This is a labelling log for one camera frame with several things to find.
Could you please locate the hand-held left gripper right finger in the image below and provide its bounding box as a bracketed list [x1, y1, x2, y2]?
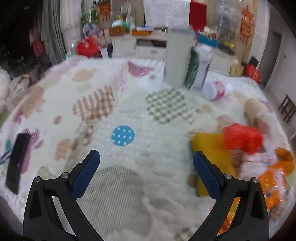
[188, 151, 270, 241]

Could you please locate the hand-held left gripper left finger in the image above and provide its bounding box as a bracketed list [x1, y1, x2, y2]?
[23, 150, 104, 241]

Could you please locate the red plastic bag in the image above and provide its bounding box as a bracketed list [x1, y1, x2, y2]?
[223, 123, 264, 154]

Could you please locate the orange snack packet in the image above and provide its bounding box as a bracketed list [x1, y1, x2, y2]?
[217, 148, 294, 234]

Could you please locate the pink white cup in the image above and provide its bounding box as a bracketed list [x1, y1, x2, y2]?
[203, 81, 228, 101]

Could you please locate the yellow cloth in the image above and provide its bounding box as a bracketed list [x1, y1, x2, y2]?
[190, 133, 237, 197]

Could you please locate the black remote control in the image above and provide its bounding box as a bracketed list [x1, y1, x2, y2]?
[5, 133, 31, 194]

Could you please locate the patchwork printed blanket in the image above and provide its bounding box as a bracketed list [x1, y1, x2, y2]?
[0, 57, 294, 241]

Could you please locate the brown cardboard tube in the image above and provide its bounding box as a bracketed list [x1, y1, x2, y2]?
[245, 98, 270, 127]

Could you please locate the dark wooden stool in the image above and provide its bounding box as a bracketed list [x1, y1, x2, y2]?
[277, 95, 293, 123]

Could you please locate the green white packet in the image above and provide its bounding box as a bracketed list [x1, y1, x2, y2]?
[184, 44, 213, 92]

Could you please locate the red tote bag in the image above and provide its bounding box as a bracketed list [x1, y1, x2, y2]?
[245, 64, 263, 82]

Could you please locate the white cylindrical container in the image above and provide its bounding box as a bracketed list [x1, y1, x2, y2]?
[163, 27, 196, 87]

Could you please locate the red shopping bag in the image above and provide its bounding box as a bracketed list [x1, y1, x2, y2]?
[76, 36, 101, 57]

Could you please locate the white TV cabinet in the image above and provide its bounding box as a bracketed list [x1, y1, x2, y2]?
[111, 34, 234, 70]

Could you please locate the blue crate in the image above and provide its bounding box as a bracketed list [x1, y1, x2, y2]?
[198, 35, 218, 47]

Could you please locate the grey curtain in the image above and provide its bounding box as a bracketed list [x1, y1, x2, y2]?
[40, 0, 67, 65]

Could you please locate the orange box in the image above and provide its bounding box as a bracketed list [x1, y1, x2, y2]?
[109, 27, 129, 36]

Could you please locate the lace covered standing appliance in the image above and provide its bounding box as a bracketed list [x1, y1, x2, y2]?
[60, 0, 82, 47]

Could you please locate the clear display shelf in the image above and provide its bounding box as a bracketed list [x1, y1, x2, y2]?
[214, 0, 241, 50]

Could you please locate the green crate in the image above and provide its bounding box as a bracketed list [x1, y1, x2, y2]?
[81, 9, 97, 24]

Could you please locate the red hanging decoration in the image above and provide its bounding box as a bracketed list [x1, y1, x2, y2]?
[239, 6, 255, 43]

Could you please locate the red cloth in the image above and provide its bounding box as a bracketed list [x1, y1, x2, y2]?
[189, 1, 207, 32]

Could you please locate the white quilted cover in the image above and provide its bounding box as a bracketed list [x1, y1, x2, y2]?
[142, 0, 191, 27]

